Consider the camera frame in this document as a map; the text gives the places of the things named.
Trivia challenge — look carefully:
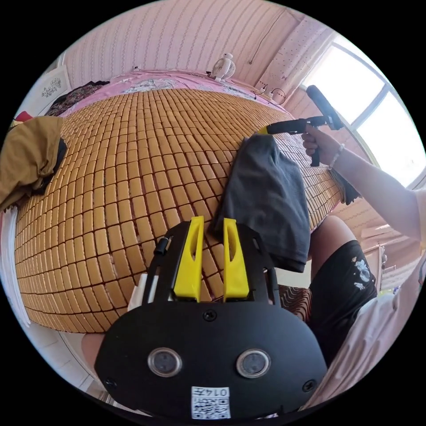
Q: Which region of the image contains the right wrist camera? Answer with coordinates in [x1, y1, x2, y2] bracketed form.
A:
[306, 85, 344, 131]

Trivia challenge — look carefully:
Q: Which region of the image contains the dark gray sleeveless shirt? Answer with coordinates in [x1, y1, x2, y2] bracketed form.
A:
[208, 133, 312, 273]

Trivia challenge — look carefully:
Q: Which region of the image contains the person's body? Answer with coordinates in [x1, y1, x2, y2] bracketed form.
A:
[82, 189, 426, 412]

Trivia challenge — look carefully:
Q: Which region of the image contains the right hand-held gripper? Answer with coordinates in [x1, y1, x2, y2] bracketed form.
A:
[254, 116, 333, 167]

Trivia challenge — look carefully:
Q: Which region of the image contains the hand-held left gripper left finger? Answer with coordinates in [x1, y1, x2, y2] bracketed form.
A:
[173, 216, 204, 303]

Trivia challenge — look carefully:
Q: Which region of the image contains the person's right forearm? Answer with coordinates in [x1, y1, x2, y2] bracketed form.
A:
[327, 143, 425, 240]

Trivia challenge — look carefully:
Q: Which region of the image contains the window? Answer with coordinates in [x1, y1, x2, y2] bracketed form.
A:
[299, 35, 426, 190]

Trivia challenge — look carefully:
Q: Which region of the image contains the bed with woven mat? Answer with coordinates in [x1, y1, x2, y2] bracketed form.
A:
[13, 69, 362, 334]

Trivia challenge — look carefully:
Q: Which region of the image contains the dark patterned garment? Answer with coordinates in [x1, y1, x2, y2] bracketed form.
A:
[45, 79, 110, 117]

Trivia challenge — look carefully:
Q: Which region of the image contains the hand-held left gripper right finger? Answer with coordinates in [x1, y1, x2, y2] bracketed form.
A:
[222, 218, 249, 303]

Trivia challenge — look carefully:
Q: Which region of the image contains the person's right hand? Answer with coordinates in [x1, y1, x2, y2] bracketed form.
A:
[301, 125, 343, 170]

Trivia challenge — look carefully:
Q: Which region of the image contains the pile of clothes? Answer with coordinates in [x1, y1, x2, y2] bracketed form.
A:
[0, 111, 68, 212]

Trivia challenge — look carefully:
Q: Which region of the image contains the white fan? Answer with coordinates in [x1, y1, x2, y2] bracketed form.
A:
[206, 52, 236, 83]

